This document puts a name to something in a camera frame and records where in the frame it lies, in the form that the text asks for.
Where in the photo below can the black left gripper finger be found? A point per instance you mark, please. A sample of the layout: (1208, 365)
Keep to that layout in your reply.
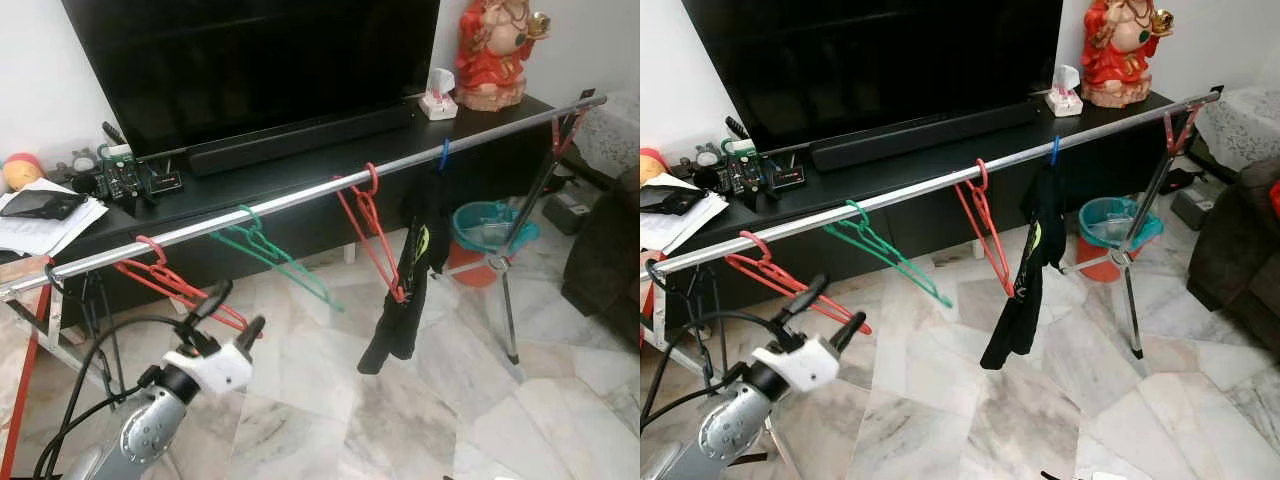
(212, 300)
(850, 332)
(805, 295)
(250, 335)

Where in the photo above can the red plastic hanger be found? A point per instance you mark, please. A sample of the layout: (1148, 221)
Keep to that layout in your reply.
(372, 185)
(980, 180)
(180, 285)
(790, 283)

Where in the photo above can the green plastic hanger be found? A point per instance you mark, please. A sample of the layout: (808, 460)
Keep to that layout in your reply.
(912, 270)
(300, 273)

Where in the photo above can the blue plastic hanger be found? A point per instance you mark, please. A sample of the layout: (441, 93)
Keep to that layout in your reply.
(1054, 150)
(445, 155)

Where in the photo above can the black TV cabinet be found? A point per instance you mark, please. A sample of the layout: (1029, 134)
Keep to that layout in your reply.
(920, 220)
(300, 225)

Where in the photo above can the black box with red display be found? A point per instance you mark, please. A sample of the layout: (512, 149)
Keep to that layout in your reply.
(790, 177)
(165, 182)

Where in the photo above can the white paper stack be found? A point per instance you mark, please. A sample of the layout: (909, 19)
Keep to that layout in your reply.
(50, 235)
(690, 225)

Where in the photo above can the silver metal clothes rack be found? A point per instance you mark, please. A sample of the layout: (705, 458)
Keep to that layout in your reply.
(300, 195)
(900, 191)

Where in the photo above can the green circuit board device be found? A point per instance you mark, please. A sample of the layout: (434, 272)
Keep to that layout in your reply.
(747, 167)
(122, 172)

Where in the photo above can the black garment with yellow logo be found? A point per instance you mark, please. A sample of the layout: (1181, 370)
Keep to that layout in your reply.
(400, 320)
(1020, 315)

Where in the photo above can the black soundbar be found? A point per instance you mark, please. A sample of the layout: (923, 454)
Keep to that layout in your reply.
(300, 140)
(925, 135)

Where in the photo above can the orange round plush doll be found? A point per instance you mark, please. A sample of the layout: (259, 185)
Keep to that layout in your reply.
(652, 168)
(20, 172)

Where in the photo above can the grey fabric sofa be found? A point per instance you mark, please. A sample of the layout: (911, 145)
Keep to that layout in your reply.
(1235, 260)
(605, 260)

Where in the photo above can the marble table with red edge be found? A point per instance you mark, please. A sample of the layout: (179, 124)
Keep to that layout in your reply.
(12, 400)

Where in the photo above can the black flat screen television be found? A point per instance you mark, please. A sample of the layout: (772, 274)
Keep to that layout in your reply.
(870, 65)
(250, 70)

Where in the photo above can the side table with lace cloth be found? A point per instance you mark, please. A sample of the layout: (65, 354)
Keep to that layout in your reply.
(1240, 125)
(615, 135)

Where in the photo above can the grey box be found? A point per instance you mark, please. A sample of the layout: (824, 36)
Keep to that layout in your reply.
(1192, 208)
(567, 213)

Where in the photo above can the red bucket with teal bag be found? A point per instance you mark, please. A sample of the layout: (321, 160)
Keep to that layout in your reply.
(490, 240)
(1115, 235)

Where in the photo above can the black power adapter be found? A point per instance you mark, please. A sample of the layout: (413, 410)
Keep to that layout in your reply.
(1180, 180)
(557, 184)

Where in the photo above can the white pink tissue box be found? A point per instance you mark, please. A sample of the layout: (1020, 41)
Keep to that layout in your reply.
(438, 100)
(1064, 97)

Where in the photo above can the red and gold statue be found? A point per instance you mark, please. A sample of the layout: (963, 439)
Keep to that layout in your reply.
(495, 60)
(1125, 55)

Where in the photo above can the red cushion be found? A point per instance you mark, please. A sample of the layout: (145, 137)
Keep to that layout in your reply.
(1276, 198)

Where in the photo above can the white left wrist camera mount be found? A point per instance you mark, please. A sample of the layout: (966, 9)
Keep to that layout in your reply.
(805, 365)
(215, 370)

